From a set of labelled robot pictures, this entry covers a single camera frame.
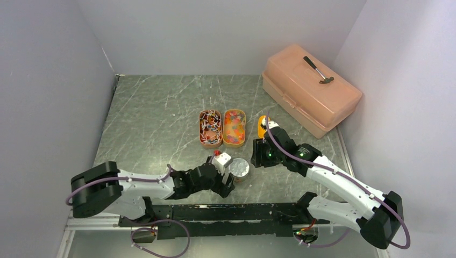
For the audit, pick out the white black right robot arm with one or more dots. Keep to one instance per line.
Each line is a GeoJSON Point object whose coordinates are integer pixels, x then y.
{"type": "Point", "coordinates": [377, 216]}

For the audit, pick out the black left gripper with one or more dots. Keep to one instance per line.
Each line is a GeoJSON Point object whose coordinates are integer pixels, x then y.
{"type": "Point", "coordinates": [223, 189]}

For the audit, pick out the pink oval lollipop tray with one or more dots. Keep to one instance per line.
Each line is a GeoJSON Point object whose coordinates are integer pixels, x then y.
{"type": "Point", "coordinates": [210, 126]}

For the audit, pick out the black handled hammer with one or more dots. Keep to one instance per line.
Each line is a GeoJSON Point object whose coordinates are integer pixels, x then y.
{"type": "Point", "coordinates": [324, 80]}

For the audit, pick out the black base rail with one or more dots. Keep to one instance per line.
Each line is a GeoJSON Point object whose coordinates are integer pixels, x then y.
{"type": "Point", "coordinates": [180, 220]}

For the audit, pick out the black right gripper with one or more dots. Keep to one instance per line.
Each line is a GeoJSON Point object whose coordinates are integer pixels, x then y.
{"type": "Point", "coordinates": [258, 158]}

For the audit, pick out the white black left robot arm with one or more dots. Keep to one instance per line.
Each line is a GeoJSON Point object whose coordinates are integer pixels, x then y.
{"type": "Point", "coordinates": [106, 188]}

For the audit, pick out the yellow oval gummy tray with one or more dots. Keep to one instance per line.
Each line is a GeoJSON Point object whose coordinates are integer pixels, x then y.
{"type": "Point", "coordinates": [234, 128]}

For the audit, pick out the clear plastic jar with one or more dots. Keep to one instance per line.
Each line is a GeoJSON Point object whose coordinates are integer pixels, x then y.
{"type": "Point", "coordinates": [240, 178]}

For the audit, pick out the aluminium frame rail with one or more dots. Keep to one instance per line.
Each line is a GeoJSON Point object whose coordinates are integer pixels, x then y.
{"type": "Point", "coordinates": [99, 222]}

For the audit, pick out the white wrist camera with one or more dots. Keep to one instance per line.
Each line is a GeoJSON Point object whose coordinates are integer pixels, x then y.
{"type": "Point", "coordinates": [221, 160]}
{"type": "Point", "coordinates": [271, 124]}

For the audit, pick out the peach plastic toolbox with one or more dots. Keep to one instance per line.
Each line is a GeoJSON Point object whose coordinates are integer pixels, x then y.
{"type": "Point", "coordinates": [294, 85]}

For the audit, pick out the yellow plastic scoop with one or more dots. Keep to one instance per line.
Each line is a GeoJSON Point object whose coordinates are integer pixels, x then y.
{"type": "Point", "coordinates": [261, 127]}

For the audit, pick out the round metal jar lid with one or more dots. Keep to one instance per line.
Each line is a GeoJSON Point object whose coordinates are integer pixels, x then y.
{"type": "Point", "coordinates": [239, 167]}

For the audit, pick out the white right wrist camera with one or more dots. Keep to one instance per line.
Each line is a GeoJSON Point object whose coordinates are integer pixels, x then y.
{"type": "Point", "coordinates": [271, 124]}

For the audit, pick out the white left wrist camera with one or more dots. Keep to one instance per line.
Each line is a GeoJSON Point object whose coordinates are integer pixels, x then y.
{"type": "Point", "coordinates": [221, 160]}

